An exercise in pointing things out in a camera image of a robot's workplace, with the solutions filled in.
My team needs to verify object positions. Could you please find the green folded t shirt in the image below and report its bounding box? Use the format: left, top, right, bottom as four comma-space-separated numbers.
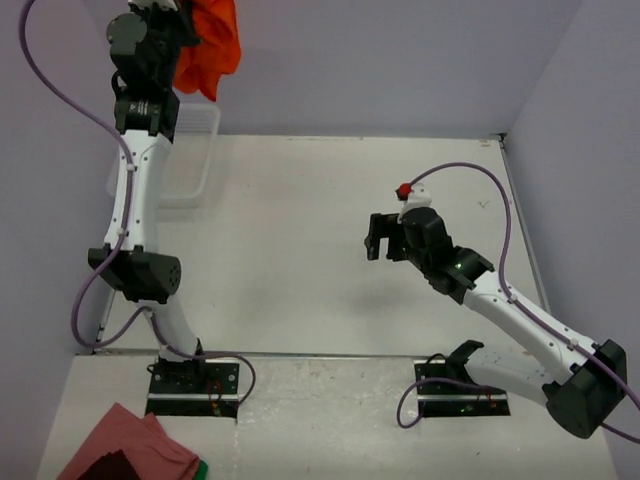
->
193, 460, 209, 480

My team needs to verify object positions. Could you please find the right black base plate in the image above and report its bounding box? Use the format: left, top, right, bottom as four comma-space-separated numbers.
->
414, 355, 511, 418

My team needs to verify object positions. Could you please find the orange t shirt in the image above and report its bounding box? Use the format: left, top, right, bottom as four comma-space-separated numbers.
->
174, 0, 242, 102

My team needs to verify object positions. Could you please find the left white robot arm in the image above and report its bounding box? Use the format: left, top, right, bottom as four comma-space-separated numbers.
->
88, 1, 208, 393

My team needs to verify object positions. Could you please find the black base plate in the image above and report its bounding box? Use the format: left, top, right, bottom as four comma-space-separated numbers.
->
145, 359, 240, 419
414, 355, 511, 418

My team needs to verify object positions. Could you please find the purple cable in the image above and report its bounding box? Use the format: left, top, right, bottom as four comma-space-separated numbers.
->
18, 0, 257, 404
396, 162, 640, 444

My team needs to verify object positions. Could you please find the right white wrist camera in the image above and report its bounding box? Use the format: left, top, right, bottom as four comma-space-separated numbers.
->
396, 182, 432, 222

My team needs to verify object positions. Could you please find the dark maroon folded t shirt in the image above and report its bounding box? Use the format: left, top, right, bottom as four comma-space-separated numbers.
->
79, 450, 140, 480

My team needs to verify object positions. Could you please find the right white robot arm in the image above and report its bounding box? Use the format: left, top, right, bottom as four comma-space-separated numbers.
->
364, 207, 627, 439

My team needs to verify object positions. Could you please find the pink folded t shirt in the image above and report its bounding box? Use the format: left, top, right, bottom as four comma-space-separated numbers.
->
58, 403, 201, 479

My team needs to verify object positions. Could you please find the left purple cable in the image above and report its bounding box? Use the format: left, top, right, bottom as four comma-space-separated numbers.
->
18, 0, 257, 404

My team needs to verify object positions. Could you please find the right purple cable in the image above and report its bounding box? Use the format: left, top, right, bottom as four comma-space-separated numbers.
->
396, 162, 640, 444

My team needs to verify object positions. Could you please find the white plastic basket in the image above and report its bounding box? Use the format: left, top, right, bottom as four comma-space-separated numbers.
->
159, 103, 221, 209

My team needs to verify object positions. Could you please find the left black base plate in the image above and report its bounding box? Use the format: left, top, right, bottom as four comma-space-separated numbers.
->
145, 359, 240, 419

